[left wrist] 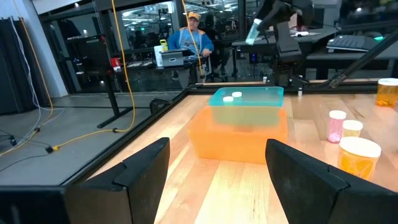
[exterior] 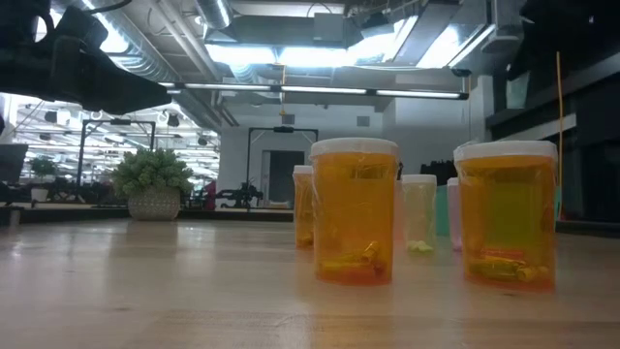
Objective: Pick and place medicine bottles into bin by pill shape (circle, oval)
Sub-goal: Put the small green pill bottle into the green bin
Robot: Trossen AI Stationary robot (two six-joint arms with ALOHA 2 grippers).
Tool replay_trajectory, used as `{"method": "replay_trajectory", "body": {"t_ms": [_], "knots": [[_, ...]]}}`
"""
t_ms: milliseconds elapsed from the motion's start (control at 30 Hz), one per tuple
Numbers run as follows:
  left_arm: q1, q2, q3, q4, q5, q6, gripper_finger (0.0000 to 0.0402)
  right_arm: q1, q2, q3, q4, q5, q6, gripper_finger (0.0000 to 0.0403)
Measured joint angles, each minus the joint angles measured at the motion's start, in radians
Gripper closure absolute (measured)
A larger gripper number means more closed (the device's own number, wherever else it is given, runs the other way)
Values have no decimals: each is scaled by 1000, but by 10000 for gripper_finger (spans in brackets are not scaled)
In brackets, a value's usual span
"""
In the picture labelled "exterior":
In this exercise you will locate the black background robot arm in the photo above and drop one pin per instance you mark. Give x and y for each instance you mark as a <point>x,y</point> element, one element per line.
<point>242,196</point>

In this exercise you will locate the dark computer monitor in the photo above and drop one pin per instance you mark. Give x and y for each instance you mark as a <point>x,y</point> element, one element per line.
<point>12,165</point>

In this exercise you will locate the orange pill bottle white cap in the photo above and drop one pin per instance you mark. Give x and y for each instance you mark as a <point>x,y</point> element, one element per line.
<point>506,218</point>
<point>302,208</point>
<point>356,218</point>

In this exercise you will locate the overhead light bar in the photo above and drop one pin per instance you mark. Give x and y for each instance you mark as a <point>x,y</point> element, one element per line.
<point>315,90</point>

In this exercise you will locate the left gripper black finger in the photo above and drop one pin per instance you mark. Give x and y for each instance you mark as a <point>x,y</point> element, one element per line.
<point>87,60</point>
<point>116,99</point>

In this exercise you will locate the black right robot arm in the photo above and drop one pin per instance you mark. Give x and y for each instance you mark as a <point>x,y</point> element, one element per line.
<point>605,29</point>

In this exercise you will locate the small pink translucent pill bottle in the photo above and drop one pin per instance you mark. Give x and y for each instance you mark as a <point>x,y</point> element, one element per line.
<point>452,213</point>

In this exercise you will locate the small background potted plant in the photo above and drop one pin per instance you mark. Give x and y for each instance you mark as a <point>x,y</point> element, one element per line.
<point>42,169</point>

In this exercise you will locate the black background station frame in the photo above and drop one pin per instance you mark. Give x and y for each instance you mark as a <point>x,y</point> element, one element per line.
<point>116,122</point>
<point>283,129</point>

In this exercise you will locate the green artificial plant in pot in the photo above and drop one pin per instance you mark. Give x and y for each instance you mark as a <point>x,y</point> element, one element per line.
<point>152,184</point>

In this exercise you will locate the small yellowish clear pill bottle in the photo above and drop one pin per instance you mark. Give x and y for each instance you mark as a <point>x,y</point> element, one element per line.
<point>419,213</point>

